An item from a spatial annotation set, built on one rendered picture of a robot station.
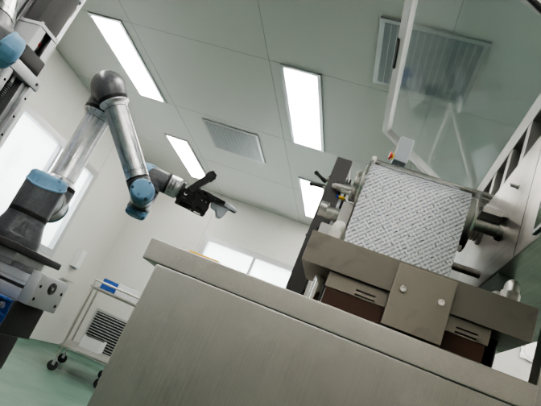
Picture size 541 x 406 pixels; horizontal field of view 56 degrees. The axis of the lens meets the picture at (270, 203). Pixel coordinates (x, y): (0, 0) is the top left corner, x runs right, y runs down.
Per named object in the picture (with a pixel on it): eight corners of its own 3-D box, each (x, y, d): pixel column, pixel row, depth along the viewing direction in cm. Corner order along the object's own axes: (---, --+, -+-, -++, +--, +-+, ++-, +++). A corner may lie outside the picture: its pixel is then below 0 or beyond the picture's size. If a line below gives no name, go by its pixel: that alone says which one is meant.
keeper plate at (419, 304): (379, 324, 86) (398, 265, 89) (438, 346, 83) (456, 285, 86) (380, 321, 83) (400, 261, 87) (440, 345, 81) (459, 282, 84)
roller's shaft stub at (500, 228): (465, 234, 118) (471, 217, 119) (497, 243, 116) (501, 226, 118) (470, 227, 114) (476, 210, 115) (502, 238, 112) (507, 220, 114)
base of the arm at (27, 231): (-26, 225, 143) (-7, 195, 146) (8, 242, 157) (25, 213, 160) (15, 242, 139) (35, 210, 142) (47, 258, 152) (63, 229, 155)
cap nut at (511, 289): (493, 301, 90) (500, 278, 91) (515, 309, 89) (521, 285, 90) (500, 297, 86) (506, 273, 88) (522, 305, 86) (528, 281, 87)
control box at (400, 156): (384, 164, 187) (393, 142, 190) (402, 171, 187) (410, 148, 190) (389, 157, 181) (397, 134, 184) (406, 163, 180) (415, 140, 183)
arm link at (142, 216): (122, 207, 164) (138, 178, 167) (123, 213, 174) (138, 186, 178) (145, 217, 165) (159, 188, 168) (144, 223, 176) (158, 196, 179)
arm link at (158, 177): (133, 184, 178) (144, 163, 180) (162, 197, 179) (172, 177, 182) (133, 178, 170) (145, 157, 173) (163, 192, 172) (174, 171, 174)
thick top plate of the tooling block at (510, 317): (306, 279, 106) (315, 253, 108) (501, 352, 96) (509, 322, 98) (301, 258, 91) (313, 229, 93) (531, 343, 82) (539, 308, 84)
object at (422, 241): (332, 268, 111) (359, 195, 116) (439, 308, 105) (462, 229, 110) (332, 268, 110) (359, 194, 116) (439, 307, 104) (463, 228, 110)
